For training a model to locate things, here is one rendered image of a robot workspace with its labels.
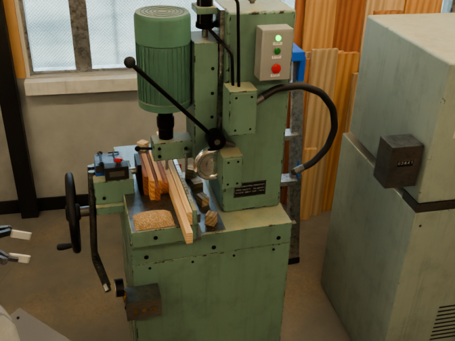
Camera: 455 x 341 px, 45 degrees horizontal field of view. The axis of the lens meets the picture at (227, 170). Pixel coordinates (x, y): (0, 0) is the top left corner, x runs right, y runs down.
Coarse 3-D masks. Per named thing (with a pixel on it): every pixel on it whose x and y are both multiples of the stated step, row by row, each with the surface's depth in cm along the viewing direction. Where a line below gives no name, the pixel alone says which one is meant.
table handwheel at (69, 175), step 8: (72, 176) 191; (72, 184) 185; (72, 192) 183; (72, 200) 181; (72, 208) 180; (80, 208) 193; (88, 208) 194; (72, 216) 180; (80, 216) 193; (72, 224) 180; (72, 232) 181; (80, 232) 204; (72, 240) 183; (80, 240) 200; (72, 248) 187; (80, 248) 188
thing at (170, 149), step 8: (152, 136) 191; (176, 136) 191; (184, 136) 191; (152, 144) 187; (160, 144) 186; (168, 144) 187; (176, 144) 188; (184, 144) 189; (152, 152) 190; (160, 152) 188; (168, 152) 189; (176, 152) 189; (160, 160) 189
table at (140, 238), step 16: (96, 208) 186; (112, 208) 188; (128, 208) 181; (144, 208) 181; (160, 208) 182; (128, 224) 179; (176, 224) 174; (192, 224) 175; (144, 240) 172; (160, 240) 174; (176, 240) 176
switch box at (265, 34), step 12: (276, 24) 168; (264, 36) 163; (288, 36) 165; (264, 48) 165; (288, 48) 167; (264, 60) 167; (276, 60) 168; (288, 60) 169; (264, 72) 168; (288, 72) 171
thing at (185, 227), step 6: (162, 162) 201; (168, 168) 197; (168, 180) 190; (174, 186) 187; (174, 192) 183; (174, 198) 180; (174, 204) 181; (180, 204) 177; (180, 210) 174; (180, 216) 171; (186, 216) 171; (180, 222) 172; (186, 222) 169; (186, 228) 166; (186, 234) 164; (192, 234) 164; (186, 240) 165; (192, 240) 166
